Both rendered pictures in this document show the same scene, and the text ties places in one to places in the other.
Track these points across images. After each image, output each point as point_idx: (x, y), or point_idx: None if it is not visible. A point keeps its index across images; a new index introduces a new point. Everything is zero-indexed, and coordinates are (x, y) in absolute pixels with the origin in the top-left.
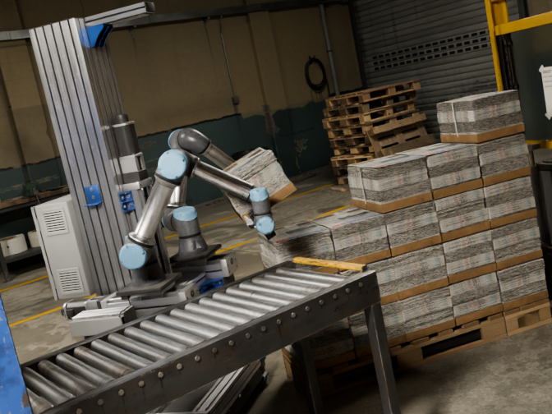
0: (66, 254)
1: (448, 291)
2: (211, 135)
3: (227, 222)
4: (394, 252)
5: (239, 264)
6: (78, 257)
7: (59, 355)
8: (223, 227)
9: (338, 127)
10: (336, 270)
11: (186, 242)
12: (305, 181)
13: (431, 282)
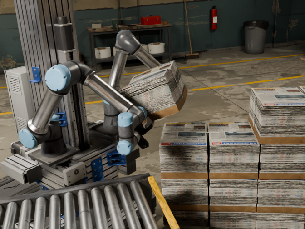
0: (20, 108)
1: (303, 217)
2: (234, 7)
3: (224, 66)
4: (261, 176)
5: (209, 102)
6: (26, 113)
7: None
8: (219, 70)
9: None
10: (206, 177)
11: (106, 119)
12: (288, 47)
13: (289, 207)
